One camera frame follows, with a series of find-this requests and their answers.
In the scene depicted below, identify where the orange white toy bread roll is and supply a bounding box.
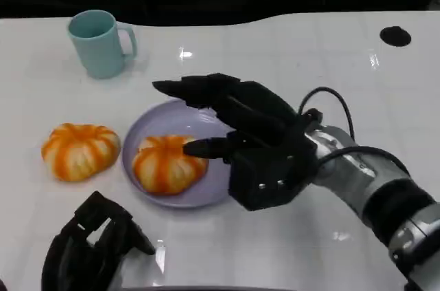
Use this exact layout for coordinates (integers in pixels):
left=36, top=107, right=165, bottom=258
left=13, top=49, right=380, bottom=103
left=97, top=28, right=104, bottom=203
left=132, top=134, right=210, bottom=196
left=41, top=123, right=121, bottom=182

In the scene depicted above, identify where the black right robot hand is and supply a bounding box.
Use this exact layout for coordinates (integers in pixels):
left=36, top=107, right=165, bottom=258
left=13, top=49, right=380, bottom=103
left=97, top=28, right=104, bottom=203
left=151, top=72, right=319, bottom=212

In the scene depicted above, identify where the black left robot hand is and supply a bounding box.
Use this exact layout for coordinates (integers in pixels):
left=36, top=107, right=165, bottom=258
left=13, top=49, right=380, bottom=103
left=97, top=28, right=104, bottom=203
left=41, top=191, right=156, bottom=291

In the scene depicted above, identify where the pale green mug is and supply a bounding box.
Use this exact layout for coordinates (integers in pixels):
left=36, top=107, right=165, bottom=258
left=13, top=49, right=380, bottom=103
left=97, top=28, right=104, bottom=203
left=67, top=10, right=138, bottom=80

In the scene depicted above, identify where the black round table grommet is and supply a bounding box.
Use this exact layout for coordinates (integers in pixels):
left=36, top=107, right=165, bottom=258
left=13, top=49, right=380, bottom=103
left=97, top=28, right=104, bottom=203
left=379, top=25, right=412, bottom=47

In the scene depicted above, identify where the lilac plate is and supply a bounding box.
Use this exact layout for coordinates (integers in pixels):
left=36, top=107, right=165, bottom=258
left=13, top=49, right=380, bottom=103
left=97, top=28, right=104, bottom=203
left=122, top=98, right=241, bottom=208

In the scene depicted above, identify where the black looping arm cable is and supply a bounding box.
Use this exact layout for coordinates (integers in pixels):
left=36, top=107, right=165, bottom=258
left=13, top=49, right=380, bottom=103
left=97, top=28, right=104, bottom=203
left=297, top=87, right=355, bottom=140

